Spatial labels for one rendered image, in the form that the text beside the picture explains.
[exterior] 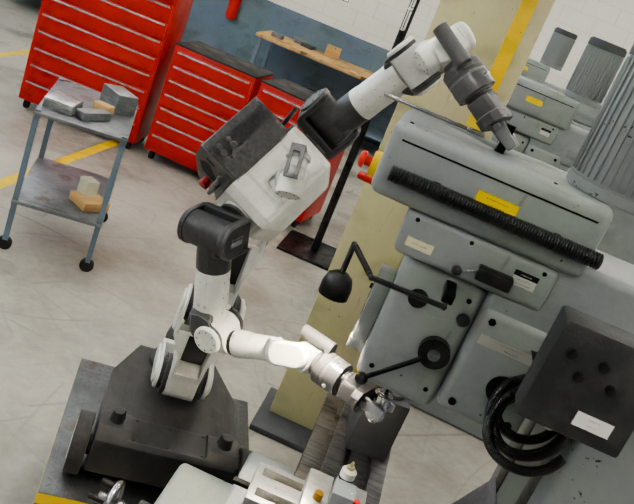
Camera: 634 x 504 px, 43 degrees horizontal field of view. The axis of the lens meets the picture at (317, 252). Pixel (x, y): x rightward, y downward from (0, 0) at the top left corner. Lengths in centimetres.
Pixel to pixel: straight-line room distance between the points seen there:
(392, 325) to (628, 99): 66
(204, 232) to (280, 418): 216
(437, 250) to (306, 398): 237
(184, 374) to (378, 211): 131
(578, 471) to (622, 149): 65
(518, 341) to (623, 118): 50
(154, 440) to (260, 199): 96
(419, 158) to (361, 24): 925
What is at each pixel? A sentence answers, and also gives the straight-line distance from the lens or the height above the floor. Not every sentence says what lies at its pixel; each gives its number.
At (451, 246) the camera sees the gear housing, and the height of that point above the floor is 169.
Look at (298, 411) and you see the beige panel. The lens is 403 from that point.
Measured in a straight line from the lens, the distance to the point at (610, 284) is 174.
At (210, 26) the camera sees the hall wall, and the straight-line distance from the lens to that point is 1133.
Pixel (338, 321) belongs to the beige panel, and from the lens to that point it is 379.
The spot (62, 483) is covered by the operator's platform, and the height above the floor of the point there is 40.
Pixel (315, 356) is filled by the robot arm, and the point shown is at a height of 125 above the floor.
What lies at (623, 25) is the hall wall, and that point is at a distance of 1087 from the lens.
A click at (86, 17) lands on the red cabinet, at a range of 703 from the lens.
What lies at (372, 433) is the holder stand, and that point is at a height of 100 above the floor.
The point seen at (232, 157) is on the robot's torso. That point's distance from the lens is 203.
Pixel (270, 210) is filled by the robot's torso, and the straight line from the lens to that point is 203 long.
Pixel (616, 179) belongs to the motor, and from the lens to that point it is 171.
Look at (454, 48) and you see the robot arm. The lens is 173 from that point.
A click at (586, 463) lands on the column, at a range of 177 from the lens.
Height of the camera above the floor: 215
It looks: 20 degrees down
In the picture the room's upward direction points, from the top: 22 degrees clockwise
